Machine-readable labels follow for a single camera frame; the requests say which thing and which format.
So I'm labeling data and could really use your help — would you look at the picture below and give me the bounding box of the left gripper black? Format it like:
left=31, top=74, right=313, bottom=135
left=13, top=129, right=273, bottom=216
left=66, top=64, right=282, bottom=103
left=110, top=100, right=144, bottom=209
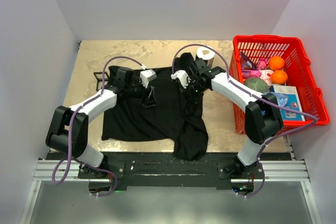
left=125, top=78, right=158, bottom=107

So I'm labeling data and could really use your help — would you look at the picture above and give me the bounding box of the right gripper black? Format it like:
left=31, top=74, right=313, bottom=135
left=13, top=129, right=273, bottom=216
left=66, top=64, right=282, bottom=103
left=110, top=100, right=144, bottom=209
left=180, top=79, right=208, bottom=106

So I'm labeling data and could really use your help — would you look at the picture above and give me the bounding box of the black garment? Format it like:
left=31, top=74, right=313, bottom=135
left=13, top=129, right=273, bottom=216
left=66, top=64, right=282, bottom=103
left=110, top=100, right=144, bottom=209
left=101, top=67, right=208, bottom=161

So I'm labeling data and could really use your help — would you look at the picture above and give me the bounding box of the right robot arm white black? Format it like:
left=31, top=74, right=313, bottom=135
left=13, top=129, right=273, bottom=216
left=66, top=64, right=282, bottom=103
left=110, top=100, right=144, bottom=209
left=171, top=59, right=283, bottom=178

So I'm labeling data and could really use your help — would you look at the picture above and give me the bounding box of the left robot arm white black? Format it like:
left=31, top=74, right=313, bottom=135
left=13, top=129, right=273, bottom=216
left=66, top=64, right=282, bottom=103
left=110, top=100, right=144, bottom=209
left=46, top=67, right=156, bottom=178

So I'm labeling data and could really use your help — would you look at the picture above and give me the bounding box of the toilet paper roll dark wrapper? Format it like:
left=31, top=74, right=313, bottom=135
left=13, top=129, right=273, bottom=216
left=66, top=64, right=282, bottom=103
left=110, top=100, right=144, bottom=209
left=196, top=46, right=215, bottom=68

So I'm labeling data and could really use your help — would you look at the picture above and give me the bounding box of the purple box in basket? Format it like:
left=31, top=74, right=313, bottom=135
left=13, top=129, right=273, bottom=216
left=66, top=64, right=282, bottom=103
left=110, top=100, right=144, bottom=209
left=240, top=51, right=257, bottom=70

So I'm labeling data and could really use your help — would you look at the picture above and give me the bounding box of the green melon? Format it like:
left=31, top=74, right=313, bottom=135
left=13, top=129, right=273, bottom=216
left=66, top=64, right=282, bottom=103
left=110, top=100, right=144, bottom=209
left=243, top=77, right=269, bottom=94

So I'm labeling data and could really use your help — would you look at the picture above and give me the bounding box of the pink snack packet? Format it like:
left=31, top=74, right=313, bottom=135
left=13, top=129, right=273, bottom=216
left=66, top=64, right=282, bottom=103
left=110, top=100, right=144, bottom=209
left=242, top=59, right=274, bottom=83

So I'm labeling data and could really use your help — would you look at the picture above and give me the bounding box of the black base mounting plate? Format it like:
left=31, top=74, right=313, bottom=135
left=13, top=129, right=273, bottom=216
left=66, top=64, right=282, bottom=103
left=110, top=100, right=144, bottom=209
left=77, top=151, right=265, bottom=191

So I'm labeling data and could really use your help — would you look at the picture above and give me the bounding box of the upper orange fruit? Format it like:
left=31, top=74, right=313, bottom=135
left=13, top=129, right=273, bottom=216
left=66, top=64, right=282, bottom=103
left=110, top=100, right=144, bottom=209
left=268, top=56, right=285, bottom=71

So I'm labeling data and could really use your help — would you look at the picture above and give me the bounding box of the orange fruit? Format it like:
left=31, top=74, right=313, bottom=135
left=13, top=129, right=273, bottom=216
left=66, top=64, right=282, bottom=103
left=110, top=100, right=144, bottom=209
left=270, top=70, right=288, bottom=85
left=268, top=56, right=285, bottom=71

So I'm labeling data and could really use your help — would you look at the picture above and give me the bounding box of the lower orange fruit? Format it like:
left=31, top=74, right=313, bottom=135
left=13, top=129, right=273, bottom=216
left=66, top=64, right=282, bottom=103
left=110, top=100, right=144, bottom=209
left=270, top=70, right=288, bottom=85

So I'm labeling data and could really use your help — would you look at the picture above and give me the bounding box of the white blue booklet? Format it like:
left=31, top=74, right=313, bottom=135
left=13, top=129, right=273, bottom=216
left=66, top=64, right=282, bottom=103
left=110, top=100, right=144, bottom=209
left=269, top=84, right=305, bottom=121

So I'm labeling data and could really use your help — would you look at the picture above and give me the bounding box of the red plastic basket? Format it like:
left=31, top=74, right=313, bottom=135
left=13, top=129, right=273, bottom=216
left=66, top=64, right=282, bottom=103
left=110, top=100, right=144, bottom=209
left=229, top=35, right=330, bottom=126

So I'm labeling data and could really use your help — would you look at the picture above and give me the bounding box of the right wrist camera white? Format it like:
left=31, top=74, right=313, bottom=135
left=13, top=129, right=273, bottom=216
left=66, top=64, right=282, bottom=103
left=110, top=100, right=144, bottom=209
left=171, top=70, right=192, bottom=89

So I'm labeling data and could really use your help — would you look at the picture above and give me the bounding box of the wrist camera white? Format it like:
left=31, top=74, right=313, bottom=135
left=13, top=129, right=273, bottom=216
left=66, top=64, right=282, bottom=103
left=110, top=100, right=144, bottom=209
left=171, top=70, right=192, bottom=89
left=140, top=69, right=156, bottom=88

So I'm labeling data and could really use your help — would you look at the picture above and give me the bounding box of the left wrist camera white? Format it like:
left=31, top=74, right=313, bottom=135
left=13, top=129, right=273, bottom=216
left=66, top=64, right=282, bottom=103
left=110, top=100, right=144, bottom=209
left=140, top=69, right=156, bottom=88

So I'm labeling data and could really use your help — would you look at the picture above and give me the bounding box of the black wire frame stand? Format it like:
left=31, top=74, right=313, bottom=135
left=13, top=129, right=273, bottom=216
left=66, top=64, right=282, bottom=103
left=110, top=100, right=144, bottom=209
left=93, top=71, right=110, bottom=91

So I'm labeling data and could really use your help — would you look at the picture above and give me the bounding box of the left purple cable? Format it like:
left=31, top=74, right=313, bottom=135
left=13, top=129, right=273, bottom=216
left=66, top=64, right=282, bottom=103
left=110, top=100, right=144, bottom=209
left=51, top=56, right=146, bottom=185

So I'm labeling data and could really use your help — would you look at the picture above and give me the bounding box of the purple cable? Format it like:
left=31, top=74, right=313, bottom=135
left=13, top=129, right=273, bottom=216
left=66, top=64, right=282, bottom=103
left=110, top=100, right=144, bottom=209
left=51, top=56, right=146, bottom=185
left=171, top=43, right=318, bottom=162

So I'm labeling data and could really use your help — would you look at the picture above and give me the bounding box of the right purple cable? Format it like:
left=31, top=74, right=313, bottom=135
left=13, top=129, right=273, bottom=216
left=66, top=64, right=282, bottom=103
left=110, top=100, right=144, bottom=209
left=171, top=43, right=318, bottom=162

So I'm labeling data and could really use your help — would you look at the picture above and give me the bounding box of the aluminium rail frame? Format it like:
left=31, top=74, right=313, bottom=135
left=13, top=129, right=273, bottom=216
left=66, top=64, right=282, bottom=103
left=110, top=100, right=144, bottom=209
left=19, top=140, right=322, bottom=224

